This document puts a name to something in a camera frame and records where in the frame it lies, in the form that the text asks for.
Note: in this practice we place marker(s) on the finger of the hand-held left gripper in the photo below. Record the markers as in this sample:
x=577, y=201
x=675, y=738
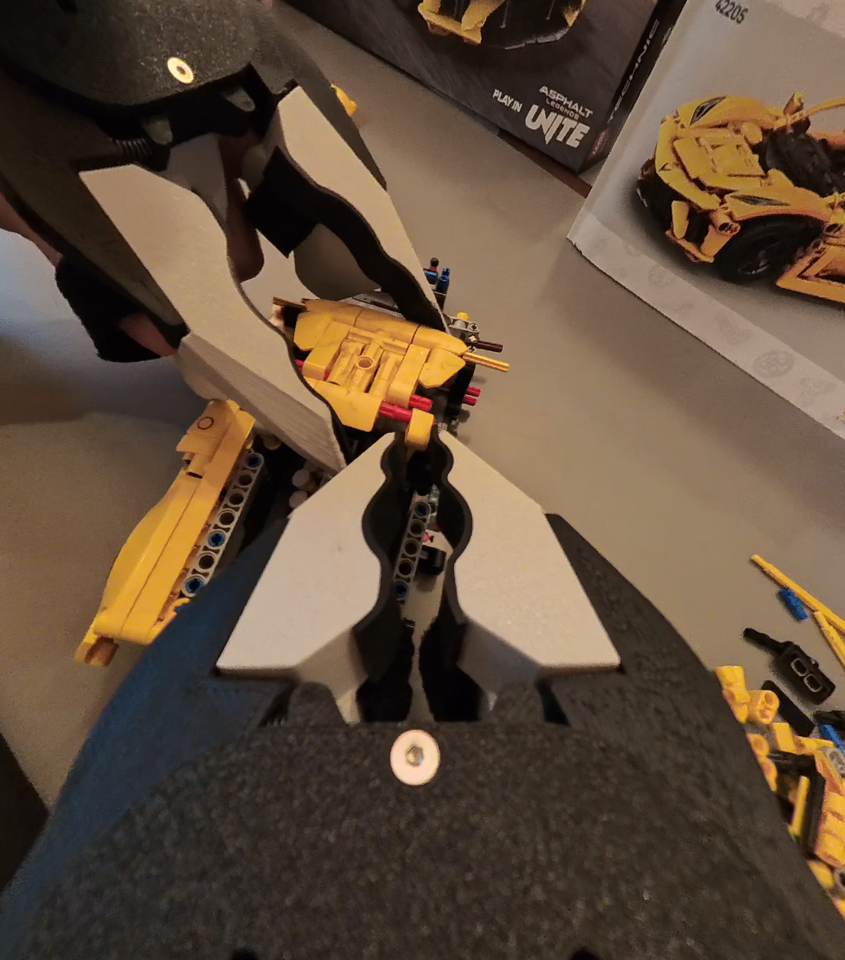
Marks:
x=205, y=315
x=355, y=195

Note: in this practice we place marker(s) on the yellow toy car chassis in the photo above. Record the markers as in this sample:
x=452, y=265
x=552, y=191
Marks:
x=168, y=540

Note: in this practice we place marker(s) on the grey angled toy beam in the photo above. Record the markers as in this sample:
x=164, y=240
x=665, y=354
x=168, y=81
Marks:
x=420, y=540

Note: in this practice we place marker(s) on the toy car instruction booklet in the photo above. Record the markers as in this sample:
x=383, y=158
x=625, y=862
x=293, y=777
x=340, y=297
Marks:
x=798, y=345

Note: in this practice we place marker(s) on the toy car set box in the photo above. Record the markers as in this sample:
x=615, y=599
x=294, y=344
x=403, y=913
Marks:
x=543, y=75

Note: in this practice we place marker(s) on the grey desk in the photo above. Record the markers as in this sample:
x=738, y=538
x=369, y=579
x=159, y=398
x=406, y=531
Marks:
x=633, y=480

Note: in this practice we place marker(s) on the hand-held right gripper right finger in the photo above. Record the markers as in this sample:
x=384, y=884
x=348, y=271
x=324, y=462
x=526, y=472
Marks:
x=535, y=593

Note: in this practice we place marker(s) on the pile of small toy pieces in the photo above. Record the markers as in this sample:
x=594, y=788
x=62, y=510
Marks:
x=843, y=765

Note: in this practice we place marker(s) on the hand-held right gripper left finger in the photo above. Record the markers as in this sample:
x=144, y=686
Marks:
x=318, y=593

